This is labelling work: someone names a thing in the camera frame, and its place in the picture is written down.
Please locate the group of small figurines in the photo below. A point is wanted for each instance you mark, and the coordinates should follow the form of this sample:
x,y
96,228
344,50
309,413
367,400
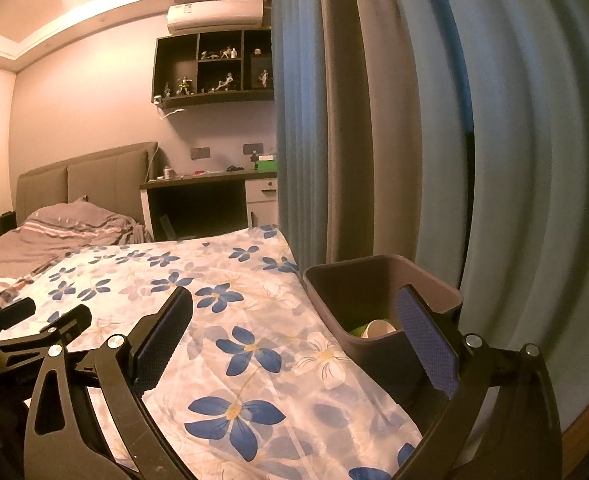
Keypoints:
x,y
224,82

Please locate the grey striped duvet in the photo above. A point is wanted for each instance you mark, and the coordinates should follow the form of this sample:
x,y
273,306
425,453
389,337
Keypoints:
x,y
24,255

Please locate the green textured roll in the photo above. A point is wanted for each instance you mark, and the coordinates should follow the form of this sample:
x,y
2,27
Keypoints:
x,y
358,332

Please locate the dark wall shelf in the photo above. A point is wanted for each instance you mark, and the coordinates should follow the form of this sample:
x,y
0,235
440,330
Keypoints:
x,y
174,60

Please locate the white paper cup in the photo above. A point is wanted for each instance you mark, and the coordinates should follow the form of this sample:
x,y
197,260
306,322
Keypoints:
x,y
380,329

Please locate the white air conditioner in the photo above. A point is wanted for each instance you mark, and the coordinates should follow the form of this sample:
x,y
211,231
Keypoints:
x,y
214,15

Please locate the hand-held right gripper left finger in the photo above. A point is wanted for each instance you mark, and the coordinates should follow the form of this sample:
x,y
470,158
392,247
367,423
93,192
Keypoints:
x,y
162,345

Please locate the grey pillow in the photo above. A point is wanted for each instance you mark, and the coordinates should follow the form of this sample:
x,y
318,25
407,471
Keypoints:
x,y
79,217

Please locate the blue grey curtain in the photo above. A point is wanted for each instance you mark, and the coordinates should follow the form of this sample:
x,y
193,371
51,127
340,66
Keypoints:
x,y
399,110

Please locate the grey trash bin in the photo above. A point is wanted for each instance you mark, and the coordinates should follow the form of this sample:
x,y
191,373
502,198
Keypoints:
x,y
374,360

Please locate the beige padded headboard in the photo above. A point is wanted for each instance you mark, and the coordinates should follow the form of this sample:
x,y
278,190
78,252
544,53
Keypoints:
x,y
109,180

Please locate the dark top desk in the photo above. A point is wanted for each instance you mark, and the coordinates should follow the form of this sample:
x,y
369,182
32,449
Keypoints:
x,y
194,205

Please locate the green box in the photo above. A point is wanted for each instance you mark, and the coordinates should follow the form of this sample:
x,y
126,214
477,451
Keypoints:
x,y
266,163

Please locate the white drawer cabinet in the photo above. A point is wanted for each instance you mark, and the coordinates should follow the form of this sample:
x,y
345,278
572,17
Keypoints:
x,y
262,205

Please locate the grey wall outlet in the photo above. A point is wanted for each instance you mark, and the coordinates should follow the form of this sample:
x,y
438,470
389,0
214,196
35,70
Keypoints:
x,y
253,149
200,153

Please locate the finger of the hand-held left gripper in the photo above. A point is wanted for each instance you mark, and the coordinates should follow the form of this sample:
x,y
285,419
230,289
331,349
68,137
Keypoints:
x,y
14,312
64,327

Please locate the floral blue white blanket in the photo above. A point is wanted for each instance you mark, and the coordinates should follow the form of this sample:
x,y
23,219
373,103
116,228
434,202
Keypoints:
x,y
254,300

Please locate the black bedside stand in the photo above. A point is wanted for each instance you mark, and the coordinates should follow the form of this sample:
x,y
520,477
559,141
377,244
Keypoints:
x,y
3,225

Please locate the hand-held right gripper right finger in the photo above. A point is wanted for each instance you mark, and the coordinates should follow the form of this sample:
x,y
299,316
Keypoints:
x,y
427,340

